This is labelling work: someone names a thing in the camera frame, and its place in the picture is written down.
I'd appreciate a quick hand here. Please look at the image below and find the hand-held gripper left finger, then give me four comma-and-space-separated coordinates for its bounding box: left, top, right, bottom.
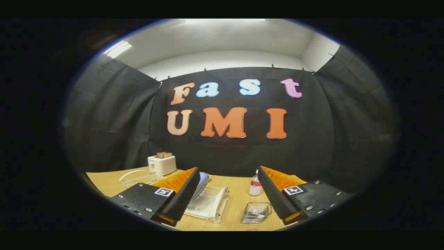
110, 167, 202, 227

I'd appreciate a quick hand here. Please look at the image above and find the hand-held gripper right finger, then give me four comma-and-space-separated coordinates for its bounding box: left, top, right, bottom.
257, 166, 354, 226

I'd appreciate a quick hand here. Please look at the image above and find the blue plate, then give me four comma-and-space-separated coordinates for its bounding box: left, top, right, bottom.
191, 172, 211, 202

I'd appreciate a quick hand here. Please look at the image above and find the white wire dish rack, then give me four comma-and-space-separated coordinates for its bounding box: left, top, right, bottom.
119, 168, 230, 224

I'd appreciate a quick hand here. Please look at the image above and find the small wire basket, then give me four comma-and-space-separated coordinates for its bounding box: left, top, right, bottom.
241, 202, 272, 224

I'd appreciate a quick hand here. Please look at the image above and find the clear bottle with red label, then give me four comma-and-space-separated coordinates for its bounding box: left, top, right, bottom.
249, 169, 263, 197

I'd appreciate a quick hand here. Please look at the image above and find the white toaster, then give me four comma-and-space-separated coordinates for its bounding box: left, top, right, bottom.
148, 155, 177, 176

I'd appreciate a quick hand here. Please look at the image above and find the black backdrop cloth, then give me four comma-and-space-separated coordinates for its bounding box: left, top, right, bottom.
64, 45, 399, 205

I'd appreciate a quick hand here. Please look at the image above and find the ceiling light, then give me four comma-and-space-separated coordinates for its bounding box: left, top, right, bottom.
103, 40, 133, 59

